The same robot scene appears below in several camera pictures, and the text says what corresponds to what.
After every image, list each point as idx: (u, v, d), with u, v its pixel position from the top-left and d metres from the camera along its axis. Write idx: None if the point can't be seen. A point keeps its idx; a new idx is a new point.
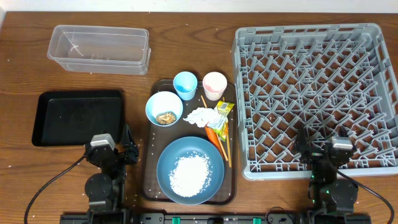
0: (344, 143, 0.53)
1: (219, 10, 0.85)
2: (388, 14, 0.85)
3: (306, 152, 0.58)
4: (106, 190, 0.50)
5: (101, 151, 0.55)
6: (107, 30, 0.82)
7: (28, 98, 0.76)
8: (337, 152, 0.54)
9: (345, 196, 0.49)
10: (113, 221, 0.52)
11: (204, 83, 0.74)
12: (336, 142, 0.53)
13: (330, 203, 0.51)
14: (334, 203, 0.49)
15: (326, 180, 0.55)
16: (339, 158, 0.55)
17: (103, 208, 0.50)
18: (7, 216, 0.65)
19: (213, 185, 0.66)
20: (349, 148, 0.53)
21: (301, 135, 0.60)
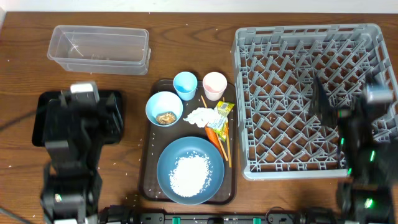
0: (380, 94, 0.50)
1: (219, 10, 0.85)
2: (387, 14, 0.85)
3: (330, 112, 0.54)
4: (72, 130, 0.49)
5: (82, 99, 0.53)
6: (107, 30, 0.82)
7: (28, 98, 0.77)
8: (373, 105, 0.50)
9: (394, 159, 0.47)
10: (78, 182, 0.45)
11: (204, 83, 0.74)
12: (371, 94, 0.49)
13: (375, 170, 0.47)
14: (383, 168, 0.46)
15: (362, 141, 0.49)
16: (377, 111, 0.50)
17: (66, 154, 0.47)
18: (7, 216, 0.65)
19: (213, 185, 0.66)
20: (388, 99, 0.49)
21: (322, 94, 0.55)
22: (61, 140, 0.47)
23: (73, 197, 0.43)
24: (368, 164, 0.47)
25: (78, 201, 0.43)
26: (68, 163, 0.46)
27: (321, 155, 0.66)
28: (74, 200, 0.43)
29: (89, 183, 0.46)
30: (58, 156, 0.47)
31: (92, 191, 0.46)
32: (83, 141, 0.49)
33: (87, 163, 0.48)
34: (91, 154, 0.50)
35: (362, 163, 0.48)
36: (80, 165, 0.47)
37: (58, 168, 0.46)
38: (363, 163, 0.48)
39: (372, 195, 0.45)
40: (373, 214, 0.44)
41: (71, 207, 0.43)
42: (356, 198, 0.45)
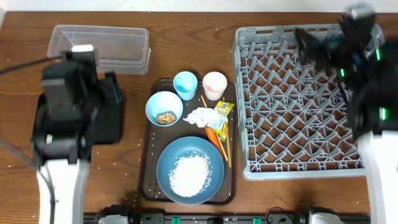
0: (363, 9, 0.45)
1: (219, 9, 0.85)
2: (388, 14, 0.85)
3: (319, 50, 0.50)
4: (68, 71, 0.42)
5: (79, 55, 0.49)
6: (108, 30, 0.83)
7: (28, 98, 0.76)
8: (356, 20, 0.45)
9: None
10: (69, 127, 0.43)
11: (204, 83, 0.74)
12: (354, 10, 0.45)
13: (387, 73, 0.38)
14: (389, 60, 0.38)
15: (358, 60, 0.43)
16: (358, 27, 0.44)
17: (61, 96, 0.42)
18: (7, 216, 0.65)
19: (213, 185, 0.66)
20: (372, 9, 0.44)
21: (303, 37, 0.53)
22: (55, 77, 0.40)
23: (65, 141, 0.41)
24: (377, 65, 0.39)
25: (69, 145, 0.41)
26: (61, 107, 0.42)
27: (321, 155, 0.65)
28: (69, 144, 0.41)
29: (83, 127, 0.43)
30: (51, 97, 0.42)
31: (85, 135, 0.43)
32: (78, 85, 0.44)
33: (81, 108, 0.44)
34: (84, 100, 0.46)
35: (373, 68, 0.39)
36: (75, 111, 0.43)
37: (50, 112, 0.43)
38: (375, 66, 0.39)
39: (382, 91, 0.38)
40: (388, 127, 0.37)
41: (63, 149, 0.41)
42: (371, 109, 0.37)
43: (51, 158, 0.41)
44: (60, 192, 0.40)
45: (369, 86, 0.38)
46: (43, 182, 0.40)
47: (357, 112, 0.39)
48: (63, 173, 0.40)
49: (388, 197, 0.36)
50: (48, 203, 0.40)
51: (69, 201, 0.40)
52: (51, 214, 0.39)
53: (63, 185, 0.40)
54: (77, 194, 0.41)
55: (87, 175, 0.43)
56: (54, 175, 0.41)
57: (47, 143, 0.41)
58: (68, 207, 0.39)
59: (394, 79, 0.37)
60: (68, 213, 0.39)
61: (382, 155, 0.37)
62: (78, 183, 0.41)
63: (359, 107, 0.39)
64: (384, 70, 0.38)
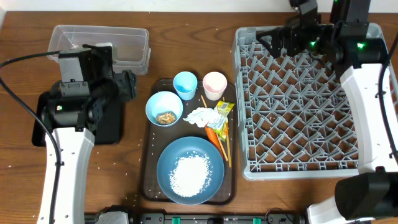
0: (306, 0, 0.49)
1: (219, 9, 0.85)
2: (388, 14, 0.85)
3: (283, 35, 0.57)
4: (83, 52, 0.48)
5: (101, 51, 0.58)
6: (107, 30, 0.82)
7: (28, 98, 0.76)
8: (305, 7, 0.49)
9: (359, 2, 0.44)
10: (78, 99, 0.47)
11: (204, 83, 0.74)
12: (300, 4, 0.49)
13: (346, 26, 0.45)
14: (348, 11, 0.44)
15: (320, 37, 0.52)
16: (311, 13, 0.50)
17: (74, 72, 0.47)
18: (7, 216, 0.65)
19: (213, 185, 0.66)
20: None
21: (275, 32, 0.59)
22: (70, 55, 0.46)
23: (74, 111, 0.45)
24: (336, 10, 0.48)
25: (77, 116, 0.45)
26: (73, 83, 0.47)
27: (321, 155, 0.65)
28: (78, 114, 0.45)
29: (90, 102, 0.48)
30: (64, 73, 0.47)
31: (92, 109, 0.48)
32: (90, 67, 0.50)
33: (91, 88, 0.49)
34: (95, 83, 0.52)
35: (336, 12, 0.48)
36: (86, 87, 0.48)
37: (62, 86, 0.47)
38: (336, 14, 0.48)
39: (354, 27, 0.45)
40: (364, 58, 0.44)
41: (73, 118, 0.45)
42: (347, 42, 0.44)
43: (61, 125, 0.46)
44: (67, 155, 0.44)
45: (340, 25, 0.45)
46: (51, 142, 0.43)
47: (336, 49, 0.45)
48: (70, 139, 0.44)
49: (375, 136, 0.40)
50: (54, 163, 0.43)
51: (74, 164, 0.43)
52: (56, 175, 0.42)
53: (69, 150, 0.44)
54: (81, 160, 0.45)
55: (91, 144, 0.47)
56: (62, 140, 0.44)
57: (58, 111, 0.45)
58: (73, 170, 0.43)
59: (357, 14, 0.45)
60: (71, 173, 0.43)
61: (363, 80, 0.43)
62: (83, 151, 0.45)
63: (336, 45, 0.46)
64: (342, 7, 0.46)
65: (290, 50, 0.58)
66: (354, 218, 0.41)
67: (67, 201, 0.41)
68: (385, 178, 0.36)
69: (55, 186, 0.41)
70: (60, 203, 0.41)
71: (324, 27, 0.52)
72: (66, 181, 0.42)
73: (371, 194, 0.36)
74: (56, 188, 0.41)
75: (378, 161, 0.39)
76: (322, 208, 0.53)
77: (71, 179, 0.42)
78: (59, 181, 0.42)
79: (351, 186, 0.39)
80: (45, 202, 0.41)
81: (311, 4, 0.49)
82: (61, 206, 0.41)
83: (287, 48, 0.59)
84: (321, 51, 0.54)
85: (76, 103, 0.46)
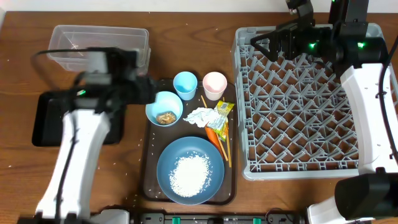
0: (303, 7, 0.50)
1: (219, 9, 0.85)
2: (388, 14, 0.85)
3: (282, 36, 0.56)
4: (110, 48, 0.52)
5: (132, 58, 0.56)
6: (108, 30, 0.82)
7: (28, 98, 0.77)
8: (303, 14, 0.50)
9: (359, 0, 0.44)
10: (97, 88, 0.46)
11: (204, 83, 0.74)
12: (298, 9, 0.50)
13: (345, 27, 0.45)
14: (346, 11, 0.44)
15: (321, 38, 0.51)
16: (309, 18, 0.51)
17: (99, 65, 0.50)
18: (7, 216, 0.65)
19: (213, 185, 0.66)
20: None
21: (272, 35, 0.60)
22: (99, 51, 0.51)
23: (96, 98, 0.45)
24: (334, 10, 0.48)
25: (96, 102, 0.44)
26: (96, 73, 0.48)
27: (321, 155, 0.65)
28: (97, 99, 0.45)
29: (109, 92, 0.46)
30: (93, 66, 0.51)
31: (112, 99, 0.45)
32: (114, 63, 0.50)
33: (112, 79, 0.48)
34: (119, 79, 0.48)
35: (334, 12, 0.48)
36: (107, 78, 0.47)
37: (89, 75, 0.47)
38: (334, 14, 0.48)
39: (352, 27, 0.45)
40: (364, 58, 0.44)
41: (92, 103, 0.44)
42: (347, 42, 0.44)
43: (80, 109, 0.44)
44: (82, 134, 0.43)
45: (339, 26, 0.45)
46: (70, 120, 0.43)
47: (337, 48, 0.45)
48: (87, 119, 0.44)
49: (376, 135, 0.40)
50: (69, 140, 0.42)
51: (87, 145, 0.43)
52: (69, 151, 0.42)
53: (84, 130, 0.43)
54: (95, 141, 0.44)
55: (106, 130, 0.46)
56: (80, 119, 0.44)
57: (79, 94, 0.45)
58: (86, 149, 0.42)
59: (356, 14, 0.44)
60: (84, 153, 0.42)
61: (363, 79, 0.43)
62: (97, 134, 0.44)
63: (337, 45, 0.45)
64: (340, 6, 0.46)
65: (289, 53, 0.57)
66: (354, 218, 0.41)
67: (76, 180, 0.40)
68: (386, 180, 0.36)
69: (68, 162, 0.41)
70: (69, 180, 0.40)
71: (323, 30, 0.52)
72: (78, 159, 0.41)
73: (371, 196, 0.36)
74: (68, 166, 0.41)
75: (379, 161, 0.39)
76: (322, 208, 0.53)
77: (83, 158, 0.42)
78: (71, 158, 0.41)
79: (351, 187, 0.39)
80: (55, 176, 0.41)
81: (308, 7, 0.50)
82: (69, 183, 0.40)
83: (286, 50, 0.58)
84: (321, 53, 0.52)
85: (97, 91, 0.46)
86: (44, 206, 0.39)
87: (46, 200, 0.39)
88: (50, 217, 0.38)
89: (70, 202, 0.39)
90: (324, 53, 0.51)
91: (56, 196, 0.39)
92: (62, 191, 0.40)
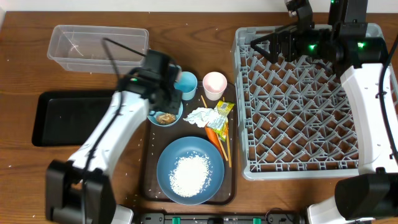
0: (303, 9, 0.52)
1: (219, 9, 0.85)
2: (388, 14, 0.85)
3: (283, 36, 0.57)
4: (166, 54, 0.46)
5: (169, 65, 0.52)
6: (108, 30, 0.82)
7: (28, 98, 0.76)
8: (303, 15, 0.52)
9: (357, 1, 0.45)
10: (145, 84, 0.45)
11: (204, 83, 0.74)
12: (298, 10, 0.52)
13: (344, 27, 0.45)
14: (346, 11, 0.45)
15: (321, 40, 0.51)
16: (308, 20, 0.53)
17: (152, 65, 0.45)
18: (7, 216, 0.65)
19: (213, 186, 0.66)
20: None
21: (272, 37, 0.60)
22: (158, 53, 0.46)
23: (144, 89, 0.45)
24: (333, 12, 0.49)
25: (143, 91, 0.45)
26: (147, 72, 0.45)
27: (321, 155, 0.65)
28: (145, 89, 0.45)
29: (154, 89, 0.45)
30: (145, 63, 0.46)
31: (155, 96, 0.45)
32: (165, 67, 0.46)
33: (160, 82, 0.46)
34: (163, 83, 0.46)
35: (334, 13, 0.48)
36: (156, 78, 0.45)
37: (143, 68, 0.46)
38: (333, 15, 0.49)
39: (352, 27, 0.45)
40: (364, 58, 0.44)
41: (140, 91, 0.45)
42: (347, 42, 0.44)
43: (129, 91, 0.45)
44: (127, 109, 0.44)
45: (338, 26, 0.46)
46: (119, 96, 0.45)
47: (337, 48, 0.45)
48: (135, 96, 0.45)
49: (376, 135, 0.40)
50: (112, 113, 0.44)
51: (128, 121, 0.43)
52: (111, 120, 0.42)
53: (129, 106, 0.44)
54: (135, 119, 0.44)
55: (143, 116, 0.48)
56: (128, 98, 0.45)
57: (132, 81, 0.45)
58: (125, 123, 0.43)
59: (355, 14, 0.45)
60: (124, 123, 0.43)
61: (363, 80, 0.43)
62: (139, 113, 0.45)
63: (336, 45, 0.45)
64: (339, 7, 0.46)
65: (289, 55, 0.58)
66: (354, 218, 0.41)
67: (111, 142, 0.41)
68: (386, 179, 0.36)
69: (107, 130, 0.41)
70: (105, 140, 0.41)
71: (322, 32, 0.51)
72: (118, 127, 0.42)
73: (371, 196, 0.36)
74: (106, 133, 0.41)
75: (379, 161, 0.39)
76: (322, 208, 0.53)
77: (122, 128, 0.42)
78: (112, 126, 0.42)
79: (351, 188, 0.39)
80: (94, 135, 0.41)
81: (307, 9, 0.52)
82: (106, 143, 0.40)
83: (286, 52, 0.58)
84: (322, 55, 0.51)
85: (148, 83, 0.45)
86: (77, 157, 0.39)
87: (79, 153, 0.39)
88: (79, 168, 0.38)
89: (101, 159, 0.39)
90: (324, 55, 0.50)
91: (90, 151, 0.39)
92: (97, 147, 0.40)
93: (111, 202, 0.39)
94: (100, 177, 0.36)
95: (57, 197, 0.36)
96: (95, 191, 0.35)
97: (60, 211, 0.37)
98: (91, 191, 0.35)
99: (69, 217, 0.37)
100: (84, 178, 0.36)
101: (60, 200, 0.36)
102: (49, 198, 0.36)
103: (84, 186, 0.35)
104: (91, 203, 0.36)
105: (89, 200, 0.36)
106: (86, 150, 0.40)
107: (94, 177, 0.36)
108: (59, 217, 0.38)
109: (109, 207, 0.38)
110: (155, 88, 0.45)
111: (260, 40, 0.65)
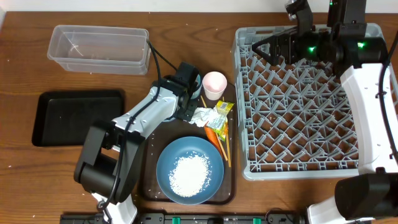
0: (303, 14, 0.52)
1: (219, 10, 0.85)
2: (388, 14, 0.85)
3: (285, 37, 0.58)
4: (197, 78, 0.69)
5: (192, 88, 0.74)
6: (109, 30, 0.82)
7: (28, 98, 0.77)
8: (302, 19, 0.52)
9: (356, 2, 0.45)
10: (178, 85, 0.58)
11: (204, 83, 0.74)
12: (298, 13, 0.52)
13: (344, 28, 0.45)
14: (344, 12, 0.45)
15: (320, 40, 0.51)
16: (308, 23, 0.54)
17: (185, 73, 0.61)
18: (7, 216, 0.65)
19: (213, 185, 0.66)
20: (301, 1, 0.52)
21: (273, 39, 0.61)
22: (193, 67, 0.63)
23: (176, 89, 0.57)
24: (332, 13, 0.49)
25: (175, 91, 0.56)
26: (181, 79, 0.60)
27: (321, 155, 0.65)
28: (178, 89, 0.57)
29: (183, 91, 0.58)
30: (181, 72, 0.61)
31: (183, 98, 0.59)
32: (193, 78, 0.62)
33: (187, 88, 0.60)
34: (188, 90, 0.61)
35: (333, 14, 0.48)
36: (186, 84, 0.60)
37: (175, 76, 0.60)
38: (333, 17, 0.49)
39: (351, 28, 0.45)
40: (364, 58, 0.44)
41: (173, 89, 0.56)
42: (347, 42, 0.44)
43: (165, 88, 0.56)
44: (161, 98, 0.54)
45: (337, 27, 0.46)
46: (155, 90, 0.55)
47: (337, 48, 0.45)
48: (169, 91, 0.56)
49: (375, 135, 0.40)
50: (150, 99, 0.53)
51: (161, 106, 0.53)
52: (148, 102, 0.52)
53: (164, 96, 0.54)
54: (166, 107, 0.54)
55: (170, 114, 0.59)
56: (163, 90, 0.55)
57: (166, 82, 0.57)
58: (160, 107, 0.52)
59: (355, 15, 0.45)
60: (158, 106, 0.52)
61: (363, 80, 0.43)
62: (170, 104, 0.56)
63: (336, 45, 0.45)
64: (339, 7, 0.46)
65: (288, 57, 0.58)
66: (354, 218, 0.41)
67: (146, 117, 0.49)
68: (386, 178, 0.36)
69: (145, 107, 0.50)
70: (143, 114, 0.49)
71: (322, 34, 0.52)
72: (153, 109, 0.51)
73: (372, 195, 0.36)
74: (144, 110, 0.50)
75: (378, 161, 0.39)
76: (322, 208, 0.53)
77: (157, 110, 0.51)
78: (150, 107, 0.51)
79: (351, 185, 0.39)
80: (132, 111, 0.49)
81: (307, 12, 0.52)
82: (143, 116, 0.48)
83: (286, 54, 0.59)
84: (321, 57, 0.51)
85: (180, 86, 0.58)
86: (117, 120, 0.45)
87: (120, 117, 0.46)
88: (121, 129, 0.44)
89: (138, 126, 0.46)
90: (324, 56, 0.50)
91: (130, 118, 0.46)
92: (137, 117, 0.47)
93: (135, 171, 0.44)
94: (137, 139, 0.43)
95: (94, 151, 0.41)
96: (132, 149, 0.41)
97: (89, 170, 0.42)
98: (129, 149, 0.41)
99: (96, 177, 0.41)
100: (124, 137, 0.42)
101: (95, 155, 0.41)
102: (86, 152, 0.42)
103: (124, 144, 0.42)
104: (126, 162, 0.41)
105: (124, 158, 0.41)
106: (126, 117, 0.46)
107: (134, 137, 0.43)
108: (86, 176, 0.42)
109: (133, 175, 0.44)
110: (184, 91, 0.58)
111: (260, 43, 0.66)
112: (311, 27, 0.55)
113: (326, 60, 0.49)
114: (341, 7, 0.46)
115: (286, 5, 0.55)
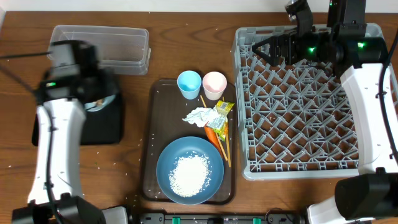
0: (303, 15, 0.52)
1: (218, 9, 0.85)
2: (388, 14, 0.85)
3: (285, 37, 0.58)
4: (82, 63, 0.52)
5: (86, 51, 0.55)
6: (109, 30, 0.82)
7: (28, 98, 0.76)
8: (301, 20, 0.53)
9: (356, 2, 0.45)
10: (64, 87, 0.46)
11: (205, 83, 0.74)
12: (298, 14, 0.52)
13: (344, 28, 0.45)
14: (343, 13, 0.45)
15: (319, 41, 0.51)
16: (308, 23, 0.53)
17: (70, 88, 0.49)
18: (7, 216, 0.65)
19: (213, 185, 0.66)
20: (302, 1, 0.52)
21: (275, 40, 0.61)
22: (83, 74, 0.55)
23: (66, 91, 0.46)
24: (332, 14, 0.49)
25: (68, 93, 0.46)
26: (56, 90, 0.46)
27: (321, 155, 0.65)
28: (70, 90, 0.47)
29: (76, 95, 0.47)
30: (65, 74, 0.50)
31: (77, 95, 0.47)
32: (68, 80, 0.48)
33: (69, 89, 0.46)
34: (76, 88, 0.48)
35: (333, 14, 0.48)
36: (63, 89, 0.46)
37: (49, 91, 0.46)
38: (332, 17, 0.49)
39: (351, 28, 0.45)
40: (364, 58, 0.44)
41: (63, 94, 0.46)
42: (347, 42, 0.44)
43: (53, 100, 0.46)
44: (58, 121, 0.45)
45: (337, 27, 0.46)
46: (45, 112, 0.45)
47: (337, 48, 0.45)
48: (60, 105, 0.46)
49: (375, 134, 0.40)
50: (46, 130, 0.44)
51: (66, 132, 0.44)
52: (50, 139, 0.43)
53: (61, 117, 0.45)
54: (72, 125, 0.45)
55: (81, 116, 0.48)
56: (54, 109, 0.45)
57: (48, 86, 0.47)
58: (64, 133, 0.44)
59: (354, 15, 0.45)
60: (61, 142, 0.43)
61: (363, 80, 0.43)
62: (74, 116, 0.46)
63: (336, 45, 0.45)
64: (338, 9, 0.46)
65: (289, 58, 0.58)
66: (354, 218, 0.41)
67: (61, 161, 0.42)
68: (385, 179, 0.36)
69: (50, 149, 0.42)
70: (55, 162, 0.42)
71: (322, 35, 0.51)
72: (55, 143, 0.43)
73: (371, 196, 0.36)
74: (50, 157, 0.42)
75: (378, 161, 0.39)
76: (322, 208, 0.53)
77: (63, 143, 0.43)
78: (50, 145, 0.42)
79: (351, 186, 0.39)
80: (40, 166, 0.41)
81: (306, 14, 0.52)
82: (57, 166, 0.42)
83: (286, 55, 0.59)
84: (321, 58, 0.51)
85: (68, 89, 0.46)
86: (36, 196, 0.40)
87: (35, 190, 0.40)
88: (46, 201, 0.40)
89: (60, 184, 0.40)
90: (323, 57, 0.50)
91: (46, 180, 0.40)
92: (51, 173, 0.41)
93: (91, 210, 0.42)
94: (69, 200, 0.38)
95: None
96: (69, 214, 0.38)
97: None
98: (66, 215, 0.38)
99: None
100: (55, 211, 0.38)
101: None
102: None
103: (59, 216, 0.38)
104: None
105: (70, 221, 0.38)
106: (40, 182, 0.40)
107: (62, 203, 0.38)
108: None
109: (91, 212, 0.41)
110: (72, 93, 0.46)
111: (260, 43, 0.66)
112: (311, 28, 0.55)
113: (326, 60, 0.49)
114: (341, 7, 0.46)
115: (286, 5, 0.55)
